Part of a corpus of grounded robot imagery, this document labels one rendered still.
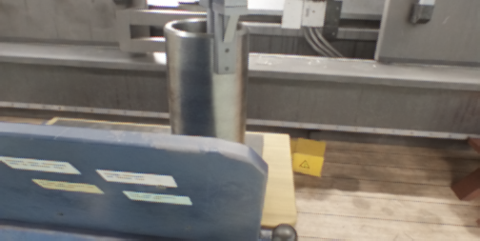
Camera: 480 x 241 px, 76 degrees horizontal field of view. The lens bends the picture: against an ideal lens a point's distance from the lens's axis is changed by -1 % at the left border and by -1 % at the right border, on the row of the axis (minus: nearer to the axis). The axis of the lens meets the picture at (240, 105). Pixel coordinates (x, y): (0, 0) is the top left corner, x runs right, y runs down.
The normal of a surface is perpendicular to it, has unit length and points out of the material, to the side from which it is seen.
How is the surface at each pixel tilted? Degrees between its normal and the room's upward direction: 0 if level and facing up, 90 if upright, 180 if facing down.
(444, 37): 86
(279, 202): 0
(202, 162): 121
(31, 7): 86
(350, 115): 90
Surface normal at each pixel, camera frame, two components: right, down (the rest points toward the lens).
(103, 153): -0.10, 0.83
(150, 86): -0.09, 0.42
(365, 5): -0.04, -0.34
